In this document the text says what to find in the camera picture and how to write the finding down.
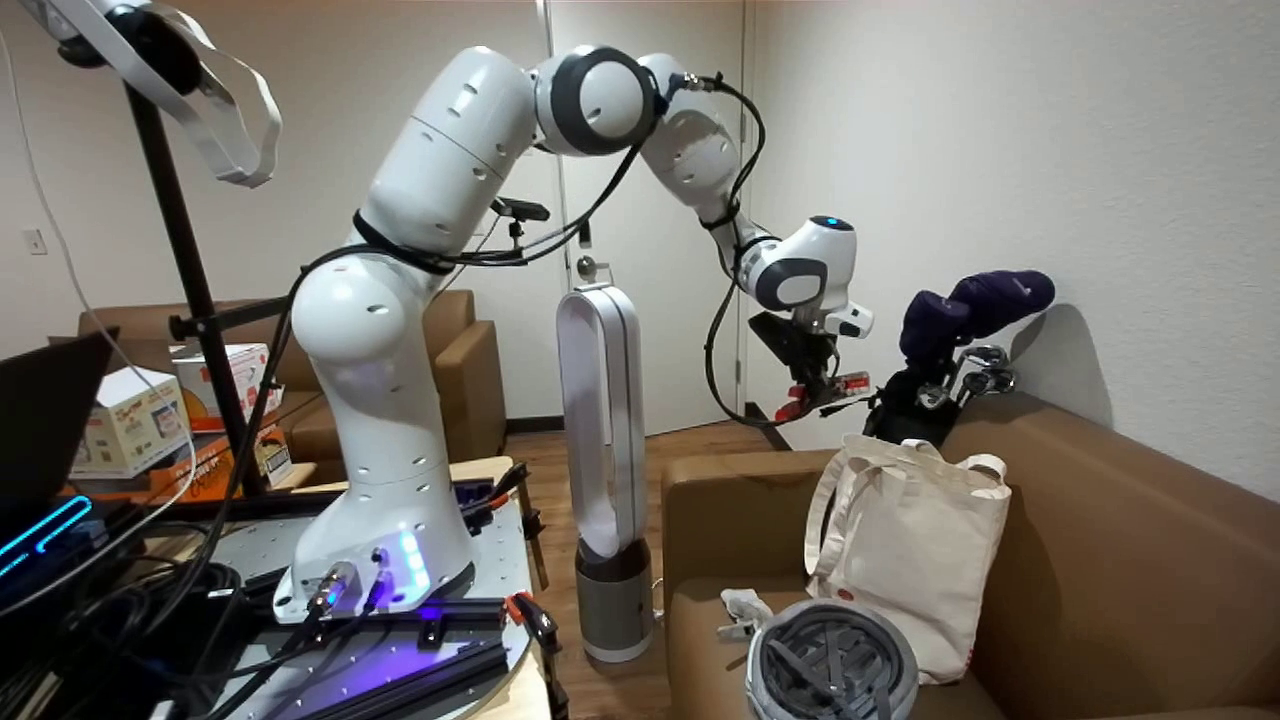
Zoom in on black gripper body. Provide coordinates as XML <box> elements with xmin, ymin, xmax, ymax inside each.
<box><xmin>749</xmin><ymin>309</ymin><xmax>855</xmax><ymax>391</ymax></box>

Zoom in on brown leather couch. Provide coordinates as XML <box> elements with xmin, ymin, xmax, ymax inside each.
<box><xmin>661</xmin><ymin>391</ymin><xmax>1280</xmax><ymax>720</ymax></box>

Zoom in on white box with red print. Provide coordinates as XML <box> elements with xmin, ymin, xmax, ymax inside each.
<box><xmin>168</xmin><ymin>341</ymin><xmax>289</xmax><ymax>433</ymax></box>

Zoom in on white cardboard box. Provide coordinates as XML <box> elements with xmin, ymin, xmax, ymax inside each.
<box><xmin>71</xmin><ymin>365</ymin><xmax>196</xmax><ymax>482</ymax></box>

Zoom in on black golf bag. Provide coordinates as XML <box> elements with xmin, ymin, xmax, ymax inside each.
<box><xmin>862</xmin><ymin>365</ymin><xmax>968</xmax><ymax>452</ymax></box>

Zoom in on white door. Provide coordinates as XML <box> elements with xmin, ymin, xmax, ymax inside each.
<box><xmin>532</xmin><ymin>0</ymin><xmax>744</xmax><ymax>441</ymax></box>

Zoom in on silver golf club heads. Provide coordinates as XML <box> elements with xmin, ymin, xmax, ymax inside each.
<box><xmin>940</xmin><ymin>341</ymin><xmax>1021</xmax><ymax>410</ymax></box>

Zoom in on purple golf club cover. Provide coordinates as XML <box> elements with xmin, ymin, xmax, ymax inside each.
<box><xmin>902</xmin><ymin>267</ymin><xmax>1062</xmax><ymax>374</ymax></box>

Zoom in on cream canvas tote bag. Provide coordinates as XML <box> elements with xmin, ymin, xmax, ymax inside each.
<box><xmin>800</xmin><ymin>433</ymin><xmax>1018</xmax><ymax>687</ymax></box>

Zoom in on white crumpled plastic item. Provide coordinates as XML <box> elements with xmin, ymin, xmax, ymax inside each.
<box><xmin>716</xmin><ymin>583</ymin><xmax>781</xmax><ymax>647</ymax></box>

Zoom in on white bladeless tower fan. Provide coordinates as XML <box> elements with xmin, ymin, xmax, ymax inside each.
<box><xmin>554</xmin><ymin>279</ymin><xmax>661</xmax><ymax>666</ymax></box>

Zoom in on black tripod stand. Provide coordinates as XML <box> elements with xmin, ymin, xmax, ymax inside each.
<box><xmin>116</xmin><ymin>53</ymin><xmax>291</xmax><ymax>510</ymax></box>

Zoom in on black laptop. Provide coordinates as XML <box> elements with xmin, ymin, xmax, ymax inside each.
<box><xmin>0</xmin><ymin>331</ymin><xmax>122</xmax><ymax>615</ymax></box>

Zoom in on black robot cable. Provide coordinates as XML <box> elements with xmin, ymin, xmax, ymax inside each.
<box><xmin>451</xmin><ymin>72</ymin><xmax>797</xmax><ymax>454</ymax></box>

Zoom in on black camera on mount arm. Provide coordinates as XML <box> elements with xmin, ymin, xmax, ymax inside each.
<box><xmin>451</xmin><ymin>192</ymin><xmax>598</xmax><ymax>271</ymax></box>

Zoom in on red-handled clamp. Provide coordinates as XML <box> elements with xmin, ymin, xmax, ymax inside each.
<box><xmin>455</xmin><ymin>454</ymin><xmax>538</xmax><ymax>521</ymax></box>
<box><xmin>505</xmin><ymin>591</ymin><xmax>573</xmax><ymax>720</ymax></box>

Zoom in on black metal frame bar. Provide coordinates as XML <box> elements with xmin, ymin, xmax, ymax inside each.
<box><xmin>217</xmin><ymin>595</ymin><xmax>538</xmax><ymax>720</ymax></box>

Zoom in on white ring light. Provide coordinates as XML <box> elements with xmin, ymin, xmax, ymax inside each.
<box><xmin>21</xmin><ymin>0</ymin><xmax>289</xmax><ymax>192</ymax></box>

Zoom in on black cable bundle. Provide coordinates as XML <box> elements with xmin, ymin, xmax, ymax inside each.
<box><xmin>0</xmin><ymin>533</ymin><xmax>283</xmax><ymax>720</ymax></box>

